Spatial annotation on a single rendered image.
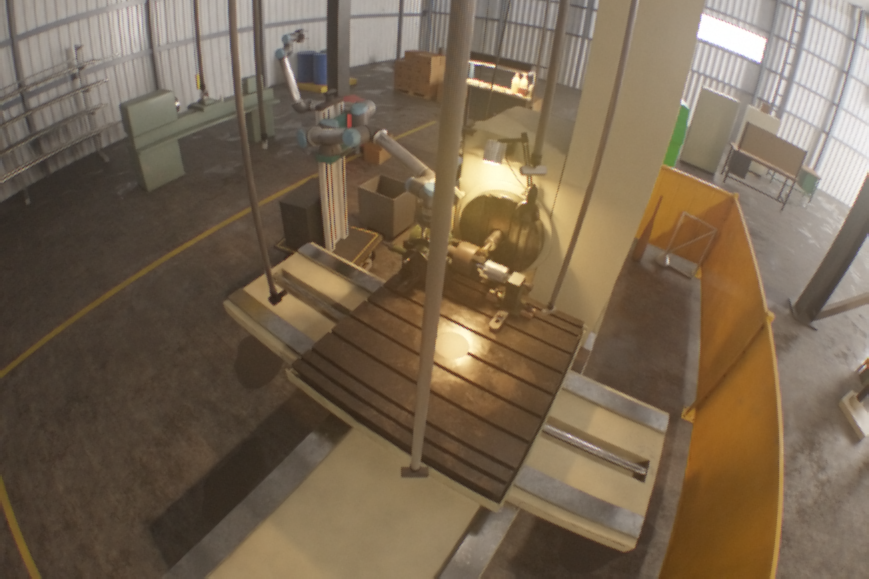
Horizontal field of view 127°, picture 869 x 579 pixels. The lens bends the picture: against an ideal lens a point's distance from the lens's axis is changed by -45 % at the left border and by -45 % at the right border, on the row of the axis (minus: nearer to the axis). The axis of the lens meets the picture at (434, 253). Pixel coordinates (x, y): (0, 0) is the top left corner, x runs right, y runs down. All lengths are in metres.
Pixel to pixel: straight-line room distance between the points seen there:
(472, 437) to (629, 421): 1.10
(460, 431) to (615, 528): 0.99
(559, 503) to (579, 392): 0.74
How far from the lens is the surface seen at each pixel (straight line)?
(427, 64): 10.30
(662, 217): 5.33
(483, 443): 1.86
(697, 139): 10.19
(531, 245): 2.42
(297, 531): 2.18
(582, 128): 2.18
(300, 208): 3.64
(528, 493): 2.13
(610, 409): 2.53
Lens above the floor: 2.65
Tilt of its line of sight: 37 degrees down
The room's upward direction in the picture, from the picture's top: 6 degrees clockwise
